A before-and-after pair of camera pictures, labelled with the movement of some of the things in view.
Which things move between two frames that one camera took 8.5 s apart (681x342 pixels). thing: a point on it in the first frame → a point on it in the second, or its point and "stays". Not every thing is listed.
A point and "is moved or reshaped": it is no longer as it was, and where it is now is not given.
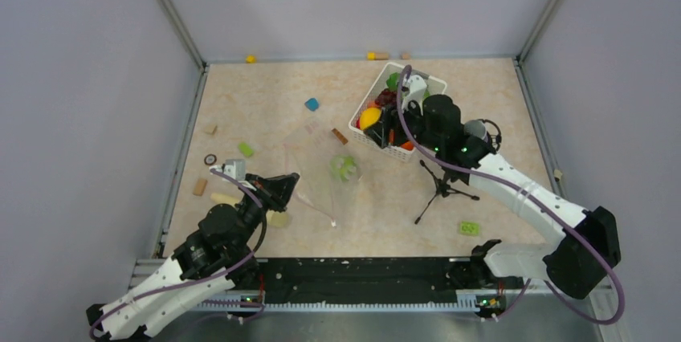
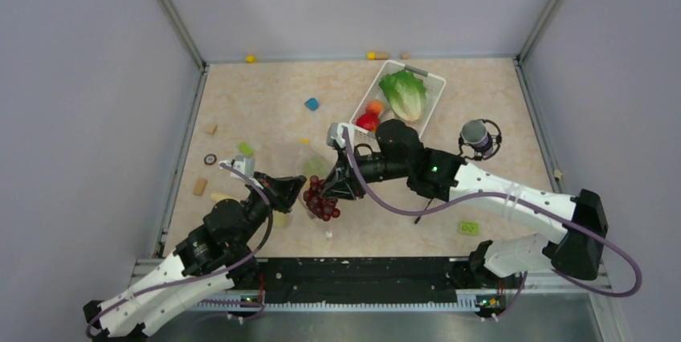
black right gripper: (390, 120) → (344, 182)
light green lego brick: (469, 228) stays
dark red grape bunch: (386, 97) → (320, 206)
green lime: (344, 167) is moved or reshaped
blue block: (312, 103) stays
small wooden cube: (210, 128) stays
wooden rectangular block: (200, 186) stays
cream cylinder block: (275, 218) stays
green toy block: (245, 148) stays
